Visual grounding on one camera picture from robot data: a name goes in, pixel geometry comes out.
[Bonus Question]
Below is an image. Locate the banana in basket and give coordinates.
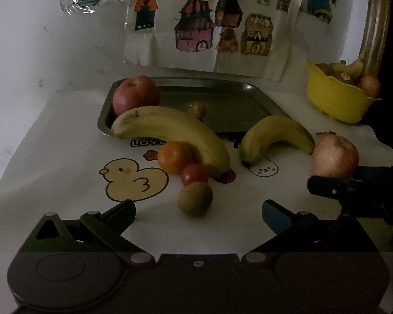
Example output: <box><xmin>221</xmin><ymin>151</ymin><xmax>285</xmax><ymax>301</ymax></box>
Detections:
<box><xmin>331</xmin><ymin>57</ymin><xmax>365</xmax><ymax>78</ymax></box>

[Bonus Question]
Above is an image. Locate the metal tray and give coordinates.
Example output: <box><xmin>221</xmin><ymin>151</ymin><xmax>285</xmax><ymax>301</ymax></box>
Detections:
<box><xmin>96</xmin><ymin>77</ymin><xmax>290</xmax><ymax>137</ymax></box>

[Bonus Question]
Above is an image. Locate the kiwi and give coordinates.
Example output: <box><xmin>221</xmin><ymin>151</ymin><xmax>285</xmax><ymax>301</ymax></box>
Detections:
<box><xmin>178</xmin><ymin>182</ymin><xmax>214</xmax><ymax>217</ymax></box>

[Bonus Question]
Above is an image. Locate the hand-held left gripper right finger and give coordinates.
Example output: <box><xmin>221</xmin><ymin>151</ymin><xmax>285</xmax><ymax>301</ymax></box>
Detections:
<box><xmin>242</xmin><ymin>199</ymin><xmax>379</xmax><ymax>265</ymax></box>

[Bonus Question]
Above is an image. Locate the cherry tomato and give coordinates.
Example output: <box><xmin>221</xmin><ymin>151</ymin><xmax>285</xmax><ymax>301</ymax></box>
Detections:
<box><xmin>181</xmin><ymin>164</ymin><xmax>209</xmax><ymax>186</ymax></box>

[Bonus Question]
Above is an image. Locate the white cartoon print tablecloth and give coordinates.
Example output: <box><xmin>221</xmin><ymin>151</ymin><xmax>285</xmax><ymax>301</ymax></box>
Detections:
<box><xmin>0</xmin><ymin>88</ymin><xmax>393</xmax><ymax>260</ymax></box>

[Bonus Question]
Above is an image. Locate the golden round frame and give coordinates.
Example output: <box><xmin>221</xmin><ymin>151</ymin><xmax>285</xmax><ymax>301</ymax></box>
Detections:
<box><xmin>358</xmin><ymin>0</ymin><xmax>392</xmax><ymax>74</ymax></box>

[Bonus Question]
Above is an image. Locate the long banana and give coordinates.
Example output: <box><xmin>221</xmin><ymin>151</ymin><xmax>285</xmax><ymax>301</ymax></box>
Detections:
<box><xmin>110</xmin><ymin>106</ymin><xmax>231</xmax><ymax>178</ymax></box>

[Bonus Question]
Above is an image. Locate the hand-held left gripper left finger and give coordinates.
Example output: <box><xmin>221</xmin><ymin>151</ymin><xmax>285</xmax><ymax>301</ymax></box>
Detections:
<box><xmin>35</xmin><ymin>199</ymin><xmax>156</xmax><ymax>266</ymax></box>

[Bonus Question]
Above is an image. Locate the green fruit with sticker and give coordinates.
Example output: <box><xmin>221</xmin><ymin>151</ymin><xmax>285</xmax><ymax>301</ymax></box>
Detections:
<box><xmin>333</xmin><ymin>71</ymin><xmax>361</xmax><ymax>88</ymax></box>

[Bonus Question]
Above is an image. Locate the yellow plastic basket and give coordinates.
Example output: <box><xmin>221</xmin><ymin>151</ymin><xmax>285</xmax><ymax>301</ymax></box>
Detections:
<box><xmin>306</xmin><ymin>59</ymin><xmax>382</xmax><ymax>124</ymax></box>

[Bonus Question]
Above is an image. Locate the orange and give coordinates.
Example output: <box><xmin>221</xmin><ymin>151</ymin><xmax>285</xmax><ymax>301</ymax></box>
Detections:
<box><xmin>157</xmin><ymin>141</ymin><xmax>194</xmax><ymax>175</ymax></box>

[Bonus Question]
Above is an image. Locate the house drawings wall poster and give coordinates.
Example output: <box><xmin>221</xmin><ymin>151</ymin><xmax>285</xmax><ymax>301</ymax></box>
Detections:
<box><xmin>123</xmin><ymin>0</ymin><xmax>304</xmax><ymax>81</ymax></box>

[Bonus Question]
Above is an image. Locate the small brown fruit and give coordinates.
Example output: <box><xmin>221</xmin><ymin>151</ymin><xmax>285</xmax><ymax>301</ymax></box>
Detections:
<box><xmin>185</xmin><ymin>102</ymin><xmax>208</xmax><ymax>120</ymax></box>

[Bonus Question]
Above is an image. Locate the pale pink apple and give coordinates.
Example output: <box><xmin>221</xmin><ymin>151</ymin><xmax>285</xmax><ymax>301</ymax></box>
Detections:
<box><xmin>312</xmin><ymin>131</ymin><xmax>360</xmax><ymax>179</ymax></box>

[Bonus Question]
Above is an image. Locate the short banana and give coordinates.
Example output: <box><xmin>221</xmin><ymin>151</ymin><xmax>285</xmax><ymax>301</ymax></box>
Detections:
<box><xmin>238</xmin><ymin>115</ymin><xmax>316</xmax><ymax>166</ymax></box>

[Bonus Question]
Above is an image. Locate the round reddish fruit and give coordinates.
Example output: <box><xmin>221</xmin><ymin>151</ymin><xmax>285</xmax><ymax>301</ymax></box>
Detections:
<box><xmin>359</xmin><ymin>74</ymin><xmax>381</xmax><ymax>99</ymax></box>

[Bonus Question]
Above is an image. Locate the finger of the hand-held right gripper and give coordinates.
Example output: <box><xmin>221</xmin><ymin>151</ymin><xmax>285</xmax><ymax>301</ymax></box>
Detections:
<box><xmin>307</xmin><ymin>175</ymin><xmax>359</xmax><ymax>201</ymax></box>

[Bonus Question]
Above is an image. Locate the dark red apple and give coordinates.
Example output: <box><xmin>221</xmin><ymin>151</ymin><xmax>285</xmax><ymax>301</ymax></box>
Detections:
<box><xmin>112</xmin><ymin>75</ymin><xmax>161</xmax><ymax>116</ymax></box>

